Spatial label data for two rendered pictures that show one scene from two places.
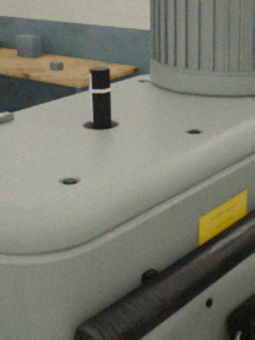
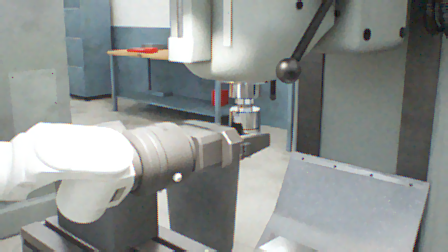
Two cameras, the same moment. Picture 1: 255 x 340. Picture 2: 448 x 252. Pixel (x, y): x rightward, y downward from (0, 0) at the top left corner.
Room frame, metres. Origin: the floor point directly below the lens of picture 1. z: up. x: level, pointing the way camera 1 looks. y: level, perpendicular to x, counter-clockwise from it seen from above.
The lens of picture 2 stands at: (-0.01, 0.02, 1.40)
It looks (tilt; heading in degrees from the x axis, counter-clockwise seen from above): 14 degrees down; 4
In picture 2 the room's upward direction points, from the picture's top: straight up
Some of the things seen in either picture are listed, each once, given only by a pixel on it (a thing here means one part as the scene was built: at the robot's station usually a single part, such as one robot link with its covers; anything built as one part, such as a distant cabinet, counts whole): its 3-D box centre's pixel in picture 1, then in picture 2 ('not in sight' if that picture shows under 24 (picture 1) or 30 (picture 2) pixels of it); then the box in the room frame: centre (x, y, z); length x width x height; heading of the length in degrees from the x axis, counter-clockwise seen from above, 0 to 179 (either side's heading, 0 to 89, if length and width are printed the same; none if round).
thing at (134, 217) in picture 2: not in sight; (104, 188); (0.94, 0.35, 1.02); 0.22 x 0.12 x 0.20; 53
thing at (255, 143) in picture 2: not in sight; (256, 144); (0.65, 0.02, 1.21); 0.06 x 0.02 x 0.03; 138
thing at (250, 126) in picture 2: not in sight; (244, 132); (0.67, 0.04, 1.23); 0.05 x 0.05 x 0.05
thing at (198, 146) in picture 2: not in sight; (182, 151); (0.62, 0.13, 1.21); 0.13 x 0.12 x 0.10; 48
